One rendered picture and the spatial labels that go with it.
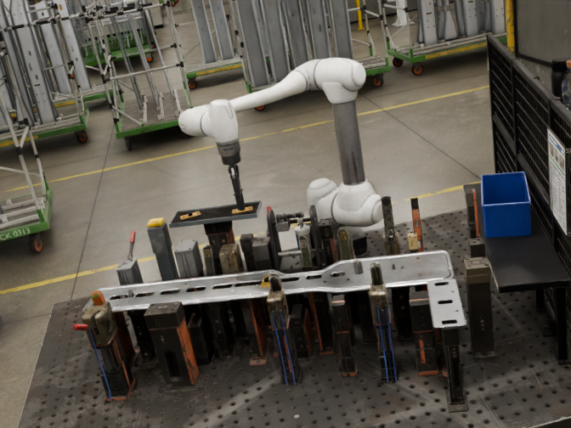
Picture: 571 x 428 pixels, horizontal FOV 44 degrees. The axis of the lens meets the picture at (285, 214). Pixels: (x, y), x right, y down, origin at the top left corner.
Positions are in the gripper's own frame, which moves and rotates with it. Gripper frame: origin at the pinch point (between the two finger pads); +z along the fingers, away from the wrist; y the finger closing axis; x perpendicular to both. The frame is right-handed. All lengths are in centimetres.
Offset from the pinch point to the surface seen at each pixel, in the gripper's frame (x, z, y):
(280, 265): 11.9, 23.8, 16.4
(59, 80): -313, 64, -870
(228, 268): -8.2, 19.2, 20.8
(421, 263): 63, 20, 43
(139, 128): -145, 93, -560
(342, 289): 33, 21, 50
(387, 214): 55, 6, 27
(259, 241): 5.5, 12.6, 15.2
